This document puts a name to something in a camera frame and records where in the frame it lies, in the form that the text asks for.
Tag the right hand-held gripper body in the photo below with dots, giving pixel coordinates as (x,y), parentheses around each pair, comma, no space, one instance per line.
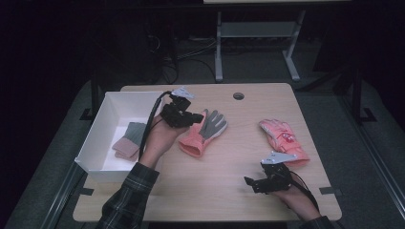
(277,178)

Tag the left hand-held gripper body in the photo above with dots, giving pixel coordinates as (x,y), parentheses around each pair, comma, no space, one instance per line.
(173,114)

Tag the pink glove with grey palm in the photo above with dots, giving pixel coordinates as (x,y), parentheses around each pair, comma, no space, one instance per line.
(203,132)

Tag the pink printed ski glove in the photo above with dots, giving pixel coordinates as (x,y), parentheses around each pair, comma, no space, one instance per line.
(283,140)

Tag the white box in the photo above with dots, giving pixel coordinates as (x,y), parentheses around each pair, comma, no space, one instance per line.
(108,127)

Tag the person's left hand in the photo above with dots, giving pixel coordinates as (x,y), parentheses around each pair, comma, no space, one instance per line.
(159,141)

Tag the black tape strip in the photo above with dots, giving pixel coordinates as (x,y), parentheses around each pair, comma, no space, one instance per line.
(331,191)
(86,191)

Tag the black metal stand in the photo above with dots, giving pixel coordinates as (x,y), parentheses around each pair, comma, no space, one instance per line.
(94,98)
(358,98)

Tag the metal floor rail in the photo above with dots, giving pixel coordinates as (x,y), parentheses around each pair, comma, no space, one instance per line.
(375,171)
(60,197)

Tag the grey metal table frame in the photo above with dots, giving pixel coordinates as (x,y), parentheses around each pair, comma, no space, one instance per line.
(258,30)

